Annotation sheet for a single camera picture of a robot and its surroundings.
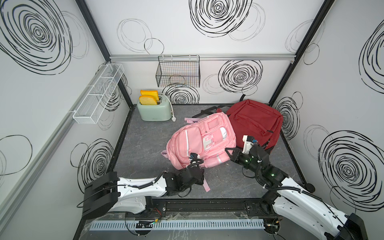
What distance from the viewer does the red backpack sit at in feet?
3.05

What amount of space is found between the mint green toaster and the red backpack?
0.44 m

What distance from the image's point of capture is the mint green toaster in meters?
1.02
